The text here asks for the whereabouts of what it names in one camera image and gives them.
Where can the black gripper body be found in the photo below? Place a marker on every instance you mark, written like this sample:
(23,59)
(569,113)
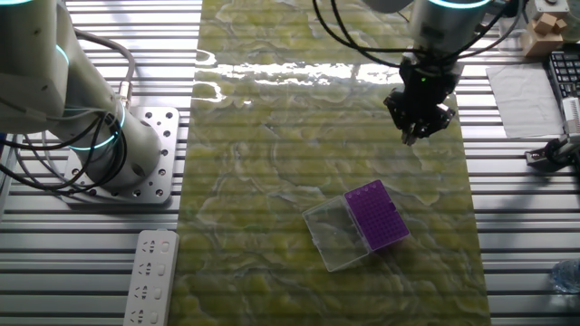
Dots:
(423,90)

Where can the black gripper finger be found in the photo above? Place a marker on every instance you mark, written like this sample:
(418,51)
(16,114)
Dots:
(437,120)
(399,115)

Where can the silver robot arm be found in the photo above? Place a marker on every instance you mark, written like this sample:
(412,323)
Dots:
(27,68)

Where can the purple pipette tip rack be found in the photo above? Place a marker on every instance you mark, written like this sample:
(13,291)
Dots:
(376,215)

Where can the white paper sheet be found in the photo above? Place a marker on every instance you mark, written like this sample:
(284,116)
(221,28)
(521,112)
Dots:
(525,99)

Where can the clear glass beaker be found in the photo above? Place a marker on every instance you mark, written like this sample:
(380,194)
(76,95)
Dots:
(509,41)

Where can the clear plastic rack lid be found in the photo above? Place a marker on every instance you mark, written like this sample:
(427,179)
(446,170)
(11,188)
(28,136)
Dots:
(333,235)

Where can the black keyboard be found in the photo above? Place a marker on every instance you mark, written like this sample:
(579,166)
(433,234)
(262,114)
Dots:
(566,72)

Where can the small wooden cube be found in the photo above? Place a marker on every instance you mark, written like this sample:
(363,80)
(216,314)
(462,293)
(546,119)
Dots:
(545,23)

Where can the green marble pattern mat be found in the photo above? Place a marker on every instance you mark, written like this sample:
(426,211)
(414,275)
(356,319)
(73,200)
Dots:
(272,181)

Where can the white device with knob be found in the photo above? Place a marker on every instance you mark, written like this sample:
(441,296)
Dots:
(550,5)

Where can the clear water bottle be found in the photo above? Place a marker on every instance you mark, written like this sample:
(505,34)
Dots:
(566,276)

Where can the metal robot mounting plate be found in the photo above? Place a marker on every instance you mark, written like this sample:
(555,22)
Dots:
(165,154)

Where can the white power strip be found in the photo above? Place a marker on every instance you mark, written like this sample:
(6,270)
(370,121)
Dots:
(151,280)

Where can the silver depth camera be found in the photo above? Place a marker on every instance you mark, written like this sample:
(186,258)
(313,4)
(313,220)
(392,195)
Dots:
(572,115)

